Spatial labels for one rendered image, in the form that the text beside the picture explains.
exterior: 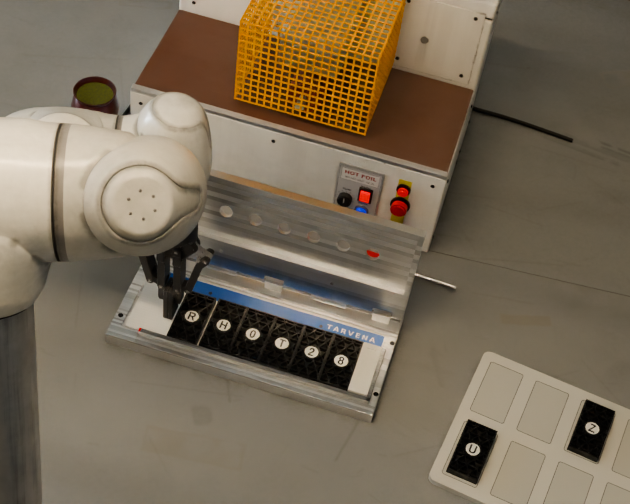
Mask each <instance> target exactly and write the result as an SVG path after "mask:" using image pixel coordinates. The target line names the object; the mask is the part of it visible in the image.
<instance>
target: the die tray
mask: <svg viewBox="0 0 630 504"><path fill-rule="evenodd" d="M586 399H588V400H590V401H593V402H595V403H597V404H600V405H602V406H604V407H607V408H609V409H611V410H614V411H615V414H614V417H613V420H612V423H611V425H610V428H609V431H608V434H607V437H606V439H605V442H604V445H603V448H602V450H601V453H600V456H599V459H598V461H597V462H594V461H592V460H590V459H587V458H585V457H583V456H580V455H578V454H576V453H573V452H571V451H569V450H567V447H568V444H569V442H570V439H571V436H572V434H573V431H574V429H575V426H576V423H577V421H578V418H579V416H580V413H581V410H582V408H583V405H584V403H585V400H586ZM468 419H470V420H472V421H475V422H477V423H479V424H482V425H484V426H487V427H489V428H491V429H494V430H496V431H498V432H497V434H496V437H495V439H494V442H493V444H492V447H491V449H490V452H489V454H488V457H487V459H486V462H485V464H484V467H483V469H482V472H481V474H480V476H479V479H478V481H477V484H476V485H475V484H473V483H471V482H468V481H466V480H464V479H461V478H459V477H457V476H454V475H452V474H450V473H447V472H446V470H447V467H448V465H449V462H450V460H451V458H452V455H453V453H454V451H455V448H456V446H457V444H458V441H459V439H460V437H461V434H462V432H463V430H464V427H465V425H466V423H467V420H468ZM429 481H430V482H431V483H432V484H434V485H436V486H438V487H440V488H443V489H445V490H447V491H449V492H452V493H454V494H456V495H458V496H461V497H463V498H465V499H467V500H470V501H472V502H474V503H476V504H630V409H627V408H625V407H622V406H620V405H618V404H615V403H613V402H610V401H608V400H606V399H603V398H601V397H598V396H596V395H594V394H591V393H589V392H586V391H584V390H582V389H579V388H577V387H574V386H572V385H570V384H567V383H565V382H562V381H560V380H558V379H555V378H553V377H550V376H548V375H546V374H543V373H541V372H538V371H536V370H534V369H531V368H529V367H526V366H524V365H522V364H519V363H517V362H514V361H512V360H510V359H507V358H505V357H502V356H500V355H498V354H495V353H493V352H485V353H484V354H483V356H482V359H481V361H480V363H479V365H478V367H477V370H476V372H475V374H474V376H473V378H472V381H471V383H470V385H469V387H468V389H467V392H466V394H465V396H464V398H463V400H462V403H461V405H460V407H459V409H458V411H457V414H456V416H455V418H454V420H453V422H452V425H451V427H450V429H449V431H448V433H447V436H446V438H445V440H444V442H443V444H442V447H441V449H440V451H439V453H438V455H437V458H436V460H435V462H434V464H433V466H432V469H431V471H430V474H429Z"/></svg>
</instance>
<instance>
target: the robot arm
mask: <svg viewBox="0 0 630 504"><path fill-rule="evenodd" d="M211 167H212V139H211V132H210V125H209V121H208V117H207V114H206V112H205V110H204V108H203V106H202V105H201V104H200V103H199V102H198V101H197V100H196V99H194V98H193V97H191V96H189V95H187V94H184V93H180V92H165V93H162V94H159V95H157V96H156V97H154V98H153V99H152V100H151V101H150V102H148V103H147V104H146V105H145V107H144V108H143V109H142V110H141V112H140V113H138V114H133V115H113V114H107V113H102V112H99V111H92V110H87V109H81V108H71V107H34V108H28V109H24V110H20V111H17V112H14V113H12V114H10V115H8V116H6V117H0V504H42V480H41V456H40V433H39V409H38V386H37V362H36V338H35V315H34V302H35V301H36V300H37V298H38V297H39V295H40V293H41V291H42V290H43V288H44V286H45V284H46V280H47V276H48V272H49V268H50V265H51V262H75V261H90V260H100V259H109V258H118V257H124V256H127V255H131V256H139V259H140V262H141V265H142V268H143V271H144V274H145V277H146V280H147V282H149V283H153V282H154V283H156V284H157V286H158V297H159V299H163V317H164V318H167V319H170V320H172V319H173V317H174V314H175V312H176V310H177V308H178V304H180V303H181V302H182V299H183V297H184V292H185V293H186V294H191V292H192V290H193V288H194V286H195V284H196V282H197V280H198V277H199V275H200V273H201V271H202V269H203V268H204V267H206V266H207V265H209V263H210V261H211V259H212V257H213V254H214V250H213V249H211V248H208V249H207V250H206V249H204V248H203V247H202V246H200V240H199V238H198V222H199V220H200V218H201V216H202V214H203V212H204V208H205V205H206V200H207V182H208V180H209V177H210V172H211ZM194 253H196V262H197V263H196V265H195V267H194V269H193V271H192V273H191V276H190V278H189V280H185V279H186V258H187V257H189V256H191V255H192V254H194ZM155 254H156V259H155V256H154V255H155ZM170 258H172V265H173V278H172V277H170V275H171V273H170ZM156 261H158V263H156ZM169 277H170V278H169Z"/></svg>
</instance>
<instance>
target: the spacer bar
mask: <svg viewBox="0 0 630 504"><path fill-rule="evenodd" d="M381 351H382V347H380V346H377V345H373V344H370V343H367V342H364V343H363V346H362V349H361V352H360V355H359V358H358V361H357V364H356V367H355V370H354V373H353V376H352V379H351V381H350V384H349V387H348V391H349V392H352V393H356V394H359V395H362V396H365V397H367V394H368V391H369V388H370V385H371V381H372V378H373V375H374V372H375V369H376V366H377V363H378V360H379V357H380V354H381Z"/></svg>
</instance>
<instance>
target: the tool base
mask: <svg viewBox="0 0 630 504"><path fill-rule="evenodd" d="M196 263H197V262H196V259H193V258H189V257H187V258H186V277H190V276H191V273H192V271H193V269H194V267H195V265H196ZM236 274H237V275H236V276H233V275H229V274H226V273H222V272H219V271H216V270H212V269H209V268H206V267H204V268H203V269H202V271H201V273H200V275H199V277H198V280H200V281H203V282H206V283H210V284H213V285H216V286H220V287H223V288H226V289H230V290H233V291H236V292H240V293H243V294H247V295H250V296H253V297H257V298H260V299H263V300H267V301H270V302H273V303H277V304H280V305H283V306H287V307H290V308H293V309H297V310H300V311H303V312H307V313H310V314H313V315H317V316H320V317H323V318H327V319H330V320H333V321H337V322H340V323H343V324H347V325H350V326H354V327H357V328H360V329H364V330H367V331H370V332H374V333H377V334H380V335H383V336H384V337H385V340H384V343H383V347H382V348H384V349H386V352H385V356H384V359H383V362H382V365H381V368H380V371H379V374H378V377H377V380H376V384H375V387H374V390H373V393H374V392H378V394H379V395H380V392H381V389H382V386H383V383H384V380H385V377H386V373H387V370H388V367H389V364H390V361H391V358H392V355H393V351H394V348H395V345H396V342H397V339H398V336H399V332H400V329H401V326H402V323H403V320H402V321H401V320H398V319H395V318H392V314H393V313H390V312H387V311H383V310H380V309H377V308H373V309H372V312H371V311H368V310H364V309H361V308H358V307H354V306H351V305H348V304H347V305H346V309H343V308H340V307H337V306H333V305H330V304H327V303H323V302H320V301H316V300H313V299H311V294H310V293H307V292H304V291H300V290H297V289H294V288H290V287H287V286H284V285H283V284H284V281H282V280H279V279H276V278H272V277H269V276H265V278H264V280H263V279H260V278H257V277H253V276H250V275H247V274H243V273H240V272H236ZM146 282H147V280H146V277H145V274H144V271H143V269H142V265H141V266H140V268H139V270H138V272H137V274H136V276H135V277H134V279H133V281H132V283H131V285H130V287H129V289H128V291H127V293H126V295H125V297H124V299H123V301H122V303H121V304H120V306H119V308H118V310H117V312H116V314H115V316H114V318H113V320H112V322H111V324H110V326H109V328H108V330H107V331H106V342H108V343H111V344H114V345H118V346H121V347H124V348H127V349H131V350H134V351H137V352H140V353H144V354H147V355H150V356H153V357H157V358H160V359H163V360H166V361H170V362H173V363H176V364H180V365H183V366H186V367H189V368H193V369H196V370H199V371H202V372H206V373H209V374H212V375H215V376H219V377H222V378H225V379H228V380H232V381H235V382H238V383H241V384H245V385H248V386H251V387H254V388H258V389H261V390H264V391H267V392H271V393H274V394H277V395H280V396H284V397H287V398H290V399H293V400H297V401H300V402H303V403H306V404H310V405H313V406H316V407H319V408H323V409H326V410H329V411H332V412H336V413H339V414H342V415H345V416H349V417H352V418H355V419H358V420H362V421H365V422H368V423H371V421H372V417H373V414H374V411H375V408H376V405H377V402H378V399H379V395H378V396H374V395H373V393H372V396H371V399H370V402H369V405H367V404H364V403H361V402H358V401H354V400H351V399H348V398H344V397H341V396H338V395H335V394H331V393H328V392H325V391H322V390H318V389H315V388H312V387H308V386H305V385H302V384H299V383H295V382H292V381H289V380H286V379H282V378H279V377H276V376H273V375H269V374H266V373H263V372H259V371H256V370H253V369H250V368H246V367H243V366H240V365H237V364H233V363H230V362H227V361H223V360H220V359H217V358H214V357H210V356H207V355H204V354H201V353H197V352H194V351H191V350H187V349H184V348H181V347H178V346H174V345H171V344H168V343H165V342H161V341H158V340H155V339H152V338H148V337H145V336H142V335H138V330H136V329H133V328H130V327H127V326H126V321H127V320H128V318H129V316H130V314H131V312H132V310H133V308H134V306H135V304H136V302H137V300H138V298H139V296H140V294H141V292H142V290H143V288H144V286H145V284H146ZM119 313H122V314H123V317H119V316H118V314H119ZM391 341H393V342H395V345H390V342H391Z"/></svg>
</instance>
